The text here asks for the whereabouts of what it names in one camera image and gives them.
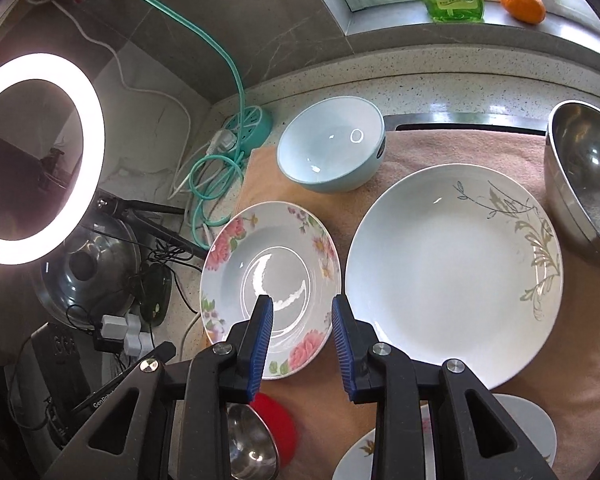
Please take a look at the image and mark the large steel bowl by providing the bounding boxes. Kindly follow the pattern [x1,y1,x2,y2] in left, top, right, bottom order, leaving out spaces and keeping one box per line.
[544,101,600,268]

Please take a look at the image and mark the large white leaf-pattern plate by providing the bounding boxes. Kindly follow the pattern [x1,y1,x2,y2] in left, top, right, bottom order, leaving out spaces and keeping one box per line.
[345,164,564,391]

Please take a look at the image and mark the peach towel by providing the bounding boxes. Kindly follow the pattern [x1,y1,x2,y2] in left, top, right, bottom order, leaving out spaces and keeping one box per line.
[200,129,600,480]

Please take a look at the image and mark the teal cable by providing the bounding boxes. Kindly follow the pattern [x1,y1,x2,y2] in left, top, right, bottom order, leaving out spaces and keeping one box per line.
[97,0,248,248]

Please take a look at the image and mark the light blue ceramic bowl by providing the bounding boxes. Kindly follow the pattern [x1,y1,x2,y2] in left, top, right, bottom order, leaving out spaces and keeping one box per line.
[276,96,386,194]

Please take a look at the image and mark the white ring light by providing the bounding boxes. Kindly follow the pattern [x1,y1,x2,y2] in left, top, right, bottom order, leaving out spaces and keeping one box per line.
[0,52,106,265]

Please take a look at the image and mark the teal power strip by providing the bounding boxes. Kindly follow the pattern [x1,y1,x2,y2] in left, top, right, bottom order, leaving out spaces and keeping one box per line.
[222,105,273,153]

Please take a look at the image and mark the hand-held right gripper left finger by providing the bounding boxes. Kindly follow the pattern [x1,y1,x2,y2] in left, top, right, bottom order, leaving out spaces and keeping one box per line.
[42,295,276,480]

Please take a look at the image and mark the small floral white plate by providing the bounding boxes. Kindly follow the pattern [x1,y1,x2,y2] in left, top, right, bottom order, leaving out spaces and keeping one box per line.
[331,394,557,480]

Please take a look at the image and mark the pink floral white plate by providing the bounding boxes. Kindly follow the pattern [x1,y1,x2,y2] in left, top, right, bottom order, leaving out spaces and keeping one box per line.
[200,201,342,381]

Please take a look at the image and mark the red steel bowl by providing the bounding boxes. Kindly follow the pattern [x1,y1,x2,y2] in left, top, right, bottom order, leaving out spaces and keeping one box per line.
[225,392,299,480]

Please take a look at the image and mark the orange tangerine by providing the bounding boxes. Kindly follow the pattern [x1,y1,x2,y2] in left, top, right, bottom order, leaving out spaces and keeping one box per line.
[498,0,547,25]

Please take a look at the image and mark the black cable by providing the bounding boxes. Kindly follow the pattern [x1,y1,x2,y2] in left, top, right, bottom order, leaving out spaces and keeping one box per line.
[65,240,201,333]

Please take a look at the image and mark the white charger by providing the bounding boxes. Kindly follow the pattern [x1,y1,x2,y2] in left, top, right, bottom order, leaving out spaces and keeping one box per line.
[102,314,132,342]
[125,317,154,359]

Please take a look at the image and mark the black tripod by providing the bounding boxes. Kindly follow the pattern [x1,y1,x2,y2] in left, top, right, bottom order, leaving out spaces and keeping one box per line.
[97,197,211,261]

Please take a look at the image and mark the white counter cable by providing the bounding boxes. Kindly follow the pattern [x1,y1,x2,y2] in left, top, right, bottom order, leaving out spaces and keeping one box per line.
[181,309,204,353]

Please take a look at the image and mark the white plug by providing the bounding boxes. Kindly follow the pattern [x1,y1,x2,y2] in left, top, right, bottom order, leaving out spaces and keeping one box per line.
[207,130,238,157]

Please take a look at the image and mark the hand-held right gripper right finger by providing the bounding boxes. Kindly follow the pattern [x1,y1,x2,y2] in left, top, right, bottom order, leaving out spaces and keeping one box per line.
[331,296,561,480]

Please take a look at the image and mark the white heater cable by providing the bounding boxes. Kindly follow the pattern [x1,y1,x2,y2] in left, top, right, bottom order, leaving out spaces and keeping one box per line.
[45,0,201,201]

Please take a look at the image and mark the black charger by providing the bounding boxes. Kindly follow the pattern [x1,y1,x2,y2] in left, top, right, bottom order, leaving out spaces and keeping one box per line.
[92,327,126,355]

